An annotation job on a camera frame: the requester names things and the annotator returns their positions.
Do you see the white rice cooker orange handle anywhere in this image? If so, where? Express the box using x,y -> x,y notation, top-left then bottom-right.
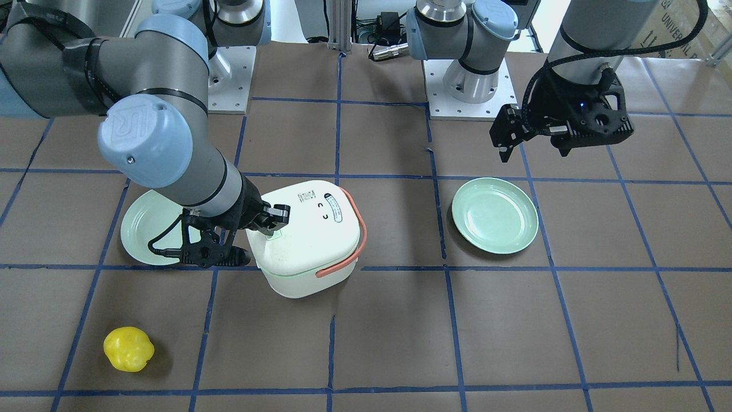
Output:
245,180 -> 368,299

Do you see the brown paper table cover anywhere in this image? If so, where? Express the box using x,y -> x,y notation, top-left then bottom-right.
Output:
1,43 -> 731,411

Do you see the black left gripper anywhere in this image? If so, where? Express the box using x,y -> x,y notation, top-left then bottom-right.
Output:
490,69 -> 634,163

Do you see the green plate near rice cooker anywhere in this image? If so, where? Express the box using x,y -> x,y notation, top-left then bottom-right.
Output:
120,190 -> 183,266

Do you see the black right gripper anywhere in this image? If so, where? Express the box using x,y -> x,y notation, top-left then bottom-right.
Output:
180,177 -> 291,268

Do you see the yellow toy bell pepper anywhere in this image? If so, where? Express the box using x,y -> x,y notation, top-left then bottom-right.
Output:
103,326 -> 155,373

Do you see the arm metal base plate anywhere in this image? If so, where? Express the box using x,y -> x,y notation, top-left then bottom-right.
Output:
423,60 -> 518,121
208,45 -> 257,114

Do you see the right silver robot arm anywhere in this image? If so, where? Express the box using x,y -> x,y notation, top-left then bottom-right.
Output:
2,1 -> 289,268

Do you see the green plate near left arm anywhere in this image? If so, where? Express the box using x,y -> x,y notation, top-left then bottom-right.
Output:
451,177 -> 539,255

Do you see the aluminium frame post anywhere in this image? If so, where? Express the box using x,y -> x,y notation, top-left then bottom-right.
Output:
324,1 -> 356,55

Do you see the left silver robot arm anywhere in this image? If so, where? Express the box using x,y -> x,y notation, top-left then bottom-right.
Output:
406,1 -> 657,162

